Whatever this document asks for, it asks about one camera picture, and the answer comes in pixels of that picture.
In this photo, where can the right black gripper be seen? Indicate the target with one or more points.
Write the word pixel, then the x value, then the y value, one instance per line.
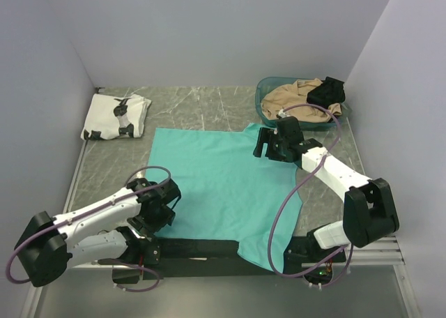
pixel 264 137

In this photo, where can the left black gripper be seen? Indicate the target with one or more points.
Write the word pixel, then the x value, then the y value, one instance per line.
pixel 166 216

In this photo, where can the teal t shirt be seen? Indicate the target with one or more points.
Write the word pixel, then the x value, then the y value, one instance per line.
pixel 227 193

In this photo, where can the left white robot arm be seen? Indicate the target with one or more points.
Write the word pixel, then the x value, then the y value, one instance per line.
pixel 121 227

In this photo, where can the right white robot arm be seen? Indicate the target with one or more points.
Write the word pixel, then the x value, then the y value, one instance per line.
pixel 369 212

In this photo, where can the beige t shirt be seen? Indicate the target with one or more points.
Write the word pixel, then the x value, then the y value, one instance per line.
pixel 292 97

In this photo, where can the teal plastic basket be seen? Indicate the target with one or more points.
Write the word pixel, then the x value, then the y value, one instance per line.
pixel 270 82

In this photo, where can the black base beam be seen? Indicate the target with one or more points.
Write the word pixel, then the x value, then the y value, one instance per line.
pixel 176 258

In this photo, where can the black t shirt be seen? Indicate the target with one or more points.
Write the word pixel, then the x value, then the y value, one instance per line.
pixel 330 92

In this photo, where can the folded white t shirt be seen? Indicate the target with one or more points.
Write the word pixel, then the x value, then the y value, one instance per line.
pixel 111 117

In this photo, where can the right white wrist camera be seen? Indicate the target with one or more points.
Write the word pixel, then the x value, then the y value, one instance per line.
pixel 282 114

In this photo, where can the aluminium rail frame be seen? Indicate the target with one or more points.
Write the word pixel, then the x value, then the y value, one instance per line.
pixel 377 285

